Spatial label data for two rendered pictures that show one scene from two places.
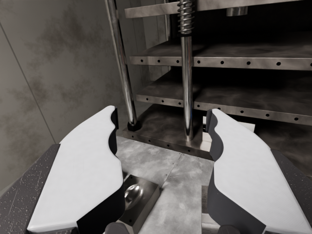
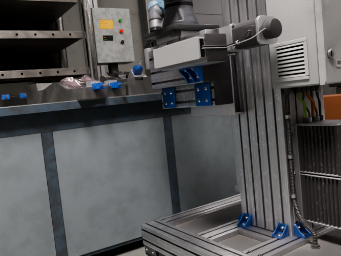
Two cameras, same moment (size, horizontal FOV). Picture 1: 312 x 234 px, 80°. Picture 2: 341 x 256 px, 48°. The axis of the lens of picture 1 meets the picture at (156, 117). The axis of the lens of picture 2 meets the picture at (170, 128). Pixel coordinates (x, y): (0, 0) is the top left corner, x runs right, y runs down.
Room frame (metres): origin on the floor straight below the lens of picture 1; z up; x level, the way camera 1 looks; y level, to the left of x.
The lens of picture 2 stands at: (-1.10, 1.34, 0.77)
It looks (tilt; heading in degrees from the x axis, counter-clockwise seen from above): 5 degrees down; 297
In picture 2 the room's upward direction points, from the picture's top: 6 degrees counter-clockwise
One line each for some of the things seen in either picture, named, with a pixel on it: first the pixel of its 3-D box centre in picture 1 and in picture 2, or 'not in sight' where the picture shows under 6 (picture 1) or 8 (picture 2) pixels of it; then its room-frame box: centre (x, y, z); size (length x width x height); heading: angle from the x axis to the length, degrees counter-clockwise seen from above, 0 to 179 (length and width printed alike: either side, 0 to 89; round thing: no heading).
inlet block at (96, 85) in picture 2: not in sight; (99, 86); (-0.03, -0.09, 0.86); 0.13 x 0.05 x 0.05; 165
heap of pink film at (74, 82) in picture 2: not in sight; (74, 82); (0.21, -0.21, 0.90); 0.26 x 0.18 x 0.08; 165
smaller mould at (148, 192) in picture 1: (132, 202); not in sight; (0.51, 0.14, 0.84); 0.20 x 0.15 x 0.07; 148
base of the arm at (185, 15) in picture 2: not in sight; (179, 17); (-0.46, -0.10, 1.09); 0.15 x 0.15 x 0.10
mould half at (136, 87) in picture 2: not in sight; (129, 84); (0.10, -0.55, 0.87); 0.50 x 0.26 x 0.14; 148
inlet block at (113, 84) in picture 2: not in sight; (117, 85); (-0.06, -0.19, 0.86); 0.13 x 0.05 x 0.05; 165
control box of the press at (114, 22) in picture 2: not in sight; (117, 107); (0.58, -1.11, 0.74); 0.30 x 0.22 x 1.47; 58
